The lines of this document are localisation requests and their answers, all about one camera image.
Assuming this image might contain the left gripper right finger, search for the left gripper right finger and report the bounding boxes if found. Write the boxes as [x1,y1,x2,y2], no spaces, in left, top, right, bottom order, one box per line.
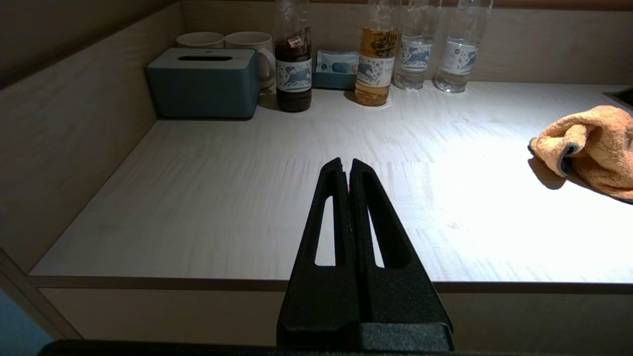
[349,158,453,349]

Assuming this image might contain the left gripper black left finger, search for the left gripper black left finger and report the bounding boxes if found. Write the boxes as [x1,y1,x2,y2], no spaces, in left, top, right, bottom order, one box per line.
[277,158,359,347]

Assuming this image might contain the orange microfibre cloth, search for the orange microfibre cloth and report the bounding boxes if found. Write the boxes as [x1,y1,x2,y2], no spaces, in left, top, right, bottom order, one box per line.
[528,105,633,203]

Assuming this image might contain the small blue sachet tray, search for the small blue sachet tray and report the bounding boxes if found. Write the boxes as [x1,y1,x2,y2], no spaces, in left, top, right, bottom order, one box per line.
[312,50,361,91]

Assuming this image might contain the plastic bottle amber liquid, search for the plastic bottle amber liquid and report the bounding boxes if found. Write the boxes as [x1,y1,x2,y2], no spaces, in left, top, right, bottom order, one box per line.
[354,0,400,107]

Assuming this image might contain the plastic bottle dark liquid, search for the plastic bottle dark liquid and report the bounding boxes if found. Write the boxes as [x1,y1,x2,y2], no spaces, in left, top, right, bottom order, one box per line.
[273,0,314,113]

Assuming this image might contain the white tea sachets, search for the white tea sachets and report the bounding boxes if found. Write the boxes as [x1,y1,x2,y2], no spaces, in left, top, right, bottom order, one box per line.
[316,50,360,76]

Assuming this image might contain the clear water bottle blue label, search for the clear water bottle blue label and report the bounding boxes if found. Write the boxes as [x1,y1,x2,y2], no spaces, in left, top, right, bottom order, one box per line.
[394,0,442,91]
[435,0,494,94]

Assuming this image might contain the blue-grey tissue box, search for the blue-grey tissue box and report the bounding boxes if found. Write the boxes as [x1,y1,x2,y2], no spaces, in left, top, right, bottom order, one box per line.
[145,47,262,120]

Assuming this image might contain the white ceramic cup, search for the white ceramic cup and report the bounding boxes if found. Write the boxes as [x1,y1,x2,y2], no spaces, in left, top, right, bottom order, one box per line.
[176,32,226,49]
[225,31,276,91]

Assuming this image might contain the recessed black power socket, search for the recessed black power socket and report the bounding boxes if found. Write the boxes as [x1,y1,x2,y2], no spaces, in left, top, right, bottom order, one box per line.
[602,87,633,110]

